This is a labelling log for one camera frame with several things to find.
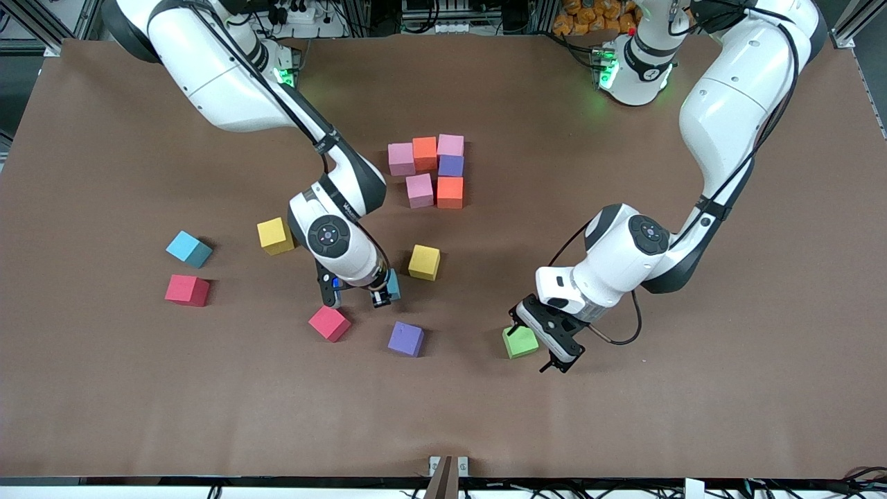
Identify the brown table cover sheet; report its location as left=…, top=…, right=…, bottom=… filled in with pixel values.
left=0, top=33, right=887, bottom=480

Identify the aluminium frame profile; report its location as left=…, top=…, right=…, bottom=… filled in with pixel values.
left=0, top=0, right=103, bottom=58
left=828, top=0, right=887, bottom=49

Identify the green foam cube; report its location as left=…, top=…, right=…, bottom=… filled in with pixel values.
left=502, top=326, right=540, bottom=360

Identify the grey equipment rack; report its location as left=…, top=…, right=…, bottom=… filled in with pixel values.
left=401, top=0, right=486, bottom=35

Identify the yellow foam cube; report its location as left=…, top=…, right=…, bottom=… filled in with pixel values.
left=407, top=244, right=441, bottom=281
left=256, top=217, right=295, bottom=256

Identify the white power strip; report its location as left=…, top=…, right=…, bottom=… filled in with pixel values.
left=267, top=0, right=347, bottom=40

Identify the red foam cube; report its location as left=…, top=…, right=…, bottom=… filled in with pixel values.
left=164, top=274, right=211, bottom=308
left=308, top=304, right=352, bottom=343

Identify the small metal bracket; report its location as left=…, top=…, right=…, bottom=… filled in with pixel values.
left=429, top=455, right=469, bottom=478

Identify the black camera cable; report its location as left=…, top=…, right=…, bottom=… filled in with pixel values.
left=547, top=0, right=798, bottom=346
left=173, top=0, right=392, bottom=278

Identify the orange snack bag pile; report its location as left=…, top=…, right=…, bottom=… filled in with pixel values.
left=552, top=0, right=640, bottom=37

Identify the brown camera post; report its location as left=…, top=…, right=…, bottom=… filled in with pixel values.
left=423, top=455, right=460, bottom=499

